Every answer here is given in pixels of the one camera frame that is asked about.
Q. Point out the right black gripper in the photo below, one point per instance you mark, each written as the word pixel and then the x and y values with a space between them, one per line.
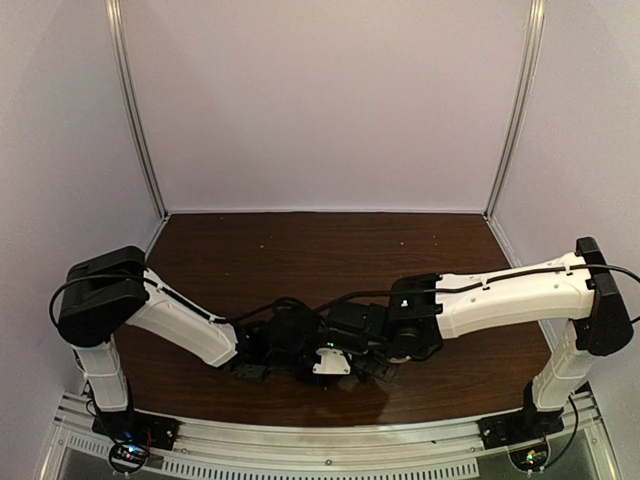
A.
pixel 379 371

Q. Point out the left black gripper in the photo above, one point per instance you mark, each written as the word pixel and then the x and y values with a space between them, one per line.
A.
pixel 317 376

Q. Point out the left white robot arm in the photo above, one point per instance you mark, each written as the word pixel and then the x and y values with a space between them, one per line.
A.
pixel 116 289

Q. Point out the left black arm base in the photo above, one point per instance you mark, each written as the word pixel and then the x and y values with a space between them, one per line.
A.
pixel 134 435

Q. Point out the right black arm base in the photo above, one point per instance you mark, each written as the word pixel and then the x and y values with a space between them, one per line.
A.
pixel 525 433

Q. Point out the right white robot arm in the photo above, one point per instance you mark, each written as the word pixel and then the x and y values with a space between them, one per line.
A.
pixel 426 310

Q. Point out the front aluminium rail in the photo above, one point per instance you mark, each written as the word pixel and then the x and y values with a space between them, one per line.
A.
pixel 451 449

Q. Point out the right aluminium frame post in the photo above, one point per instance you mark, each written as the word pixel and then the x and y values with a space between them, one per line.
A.
pixel 530 57

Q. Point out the aluminium frame post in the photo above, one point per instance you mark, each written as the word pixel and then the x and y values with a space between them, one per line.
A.
pixel 530 57
pixel 133 114

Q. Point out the left aluminium frame post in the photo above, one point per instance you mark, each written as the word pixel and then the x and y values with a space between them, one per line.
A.
pixel 133 114

